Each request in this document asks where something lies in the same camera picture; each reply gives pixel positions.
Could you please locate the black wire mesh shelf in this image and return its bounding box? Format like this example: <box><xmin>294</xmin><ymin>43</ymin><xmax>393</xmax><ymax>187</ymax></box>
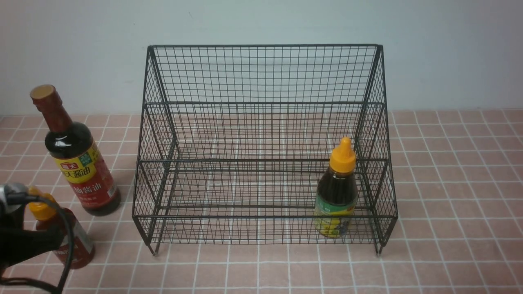
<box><xmin>132</xmin><ymin>44</ymin><xmax>398</xmax><ymax>255</ymax></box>

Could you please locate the small red chili sauce bottle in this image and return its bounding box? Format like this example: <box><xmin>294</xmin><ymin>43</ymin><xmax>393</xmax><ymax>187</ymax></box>
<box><xmin>28</xmin><ymin>202</ymin><xmax>95</xmax><ymax>270</ymax></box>

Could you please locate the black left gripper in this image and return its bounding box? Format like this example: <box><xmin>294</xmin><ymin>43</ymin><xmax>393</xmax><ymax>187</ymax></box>
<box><xmin>0</xmin><ymin>225</ymin><xmax>66</xmax><ymax>276</ymax></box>

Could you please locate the black left camera cable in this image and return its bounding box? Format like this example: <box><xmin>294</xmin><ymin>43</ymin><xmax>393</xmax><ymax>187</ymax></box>
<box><xmin>0</xmin><ymin>192</ymin><xmax>75</xmax><ymax>294</ymax></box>

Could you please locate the tall soy sauce bottle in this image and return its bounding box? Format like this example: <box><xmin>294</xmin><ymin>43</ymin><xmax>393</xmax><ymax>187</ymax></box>
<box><xmin>30</xmin><ymin>85</ymin><xmax>121</xmax><ymax>216</ymax></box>

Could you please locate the dark green-label sauce bottle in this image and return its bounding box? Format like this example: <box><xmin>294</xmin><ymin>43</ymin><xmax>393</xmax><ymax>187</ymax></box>
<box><xmin>313</xmin><ymin>136</ymin><xmax>358</xmax><ymax>238</ymax></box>

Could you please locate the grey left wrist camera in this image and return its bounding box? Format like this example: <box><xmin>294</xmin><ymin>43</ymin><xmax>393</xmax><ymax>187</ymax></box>
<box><xmin>0</xmin><ymin>183</ymin><xmax>29</xmax><ymax>229</ymax></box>

